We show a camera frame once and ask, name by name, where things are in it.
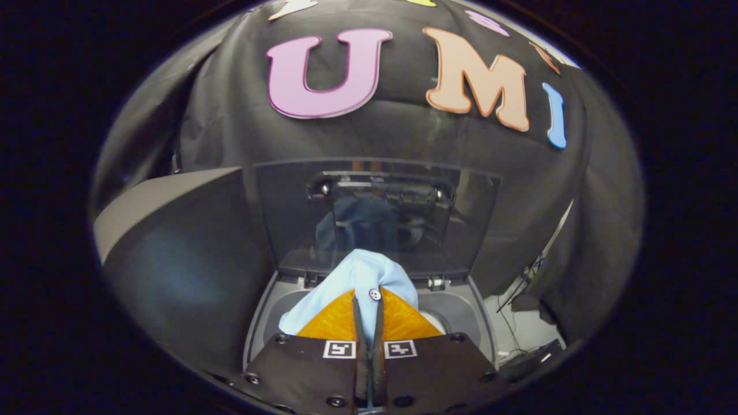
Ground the grey cabinet with beige door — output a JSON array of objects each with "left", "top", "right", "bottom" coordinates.
[{"left": 92, "top": 167, "right": 272, "bottom": 375}]

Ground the black cable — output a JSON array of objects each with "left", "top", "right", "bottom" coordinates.
[{"left": 496, "top": 254, "right": 546, "bottom": 315}]

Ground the black backdrop cloth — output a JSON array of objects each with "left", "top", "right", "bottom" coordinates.
[{"left": 89, "top": 0, "right": 643, "bottom": 346}]

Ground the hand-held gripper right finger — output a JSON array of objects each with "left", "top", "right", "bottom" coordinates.
[{"left": 372, "top": 286, "right": 508, "bottom": 413}]

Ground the light blue shirt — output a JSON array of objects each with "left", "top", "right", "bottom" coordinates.
[{"left": 278, "top": 249, "right": 419, "bottom": 338}]

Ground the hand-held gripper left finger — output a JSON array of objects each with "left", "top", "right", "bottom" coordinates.
[{"left": 242, "top": 288, "right": 370, "bottom": 413}]

